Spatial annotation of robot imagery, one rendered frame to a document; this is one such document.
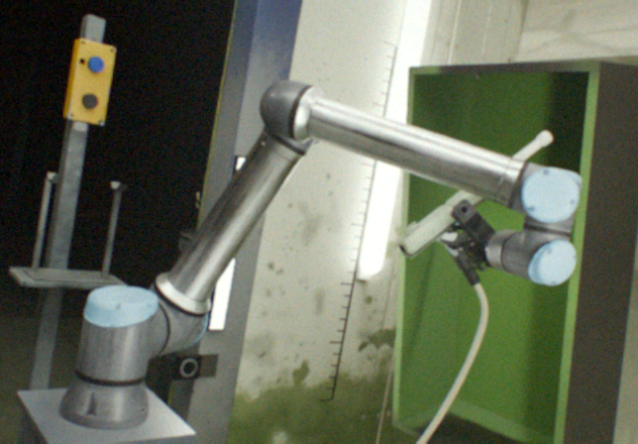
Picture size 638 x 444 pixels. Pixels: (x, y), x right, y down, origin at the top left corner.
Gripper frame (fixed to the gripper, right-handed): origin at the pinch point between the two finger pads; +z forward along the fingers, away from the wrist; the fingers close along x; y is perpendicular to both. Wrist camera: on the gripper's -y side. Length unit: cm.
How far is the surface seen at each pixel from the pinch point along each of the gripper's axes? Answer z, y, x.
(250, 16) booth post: 97, -63, 20
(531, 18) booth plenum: 123, 10, 149
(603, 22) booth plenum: 86, 20, 152
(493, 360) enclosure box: 48, 78, 13
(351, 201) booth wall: 106, 19, 18
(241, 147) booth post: 93, -28, -10
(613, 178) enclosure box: -4, 19, 47
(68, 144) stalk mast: 100, -61, -56
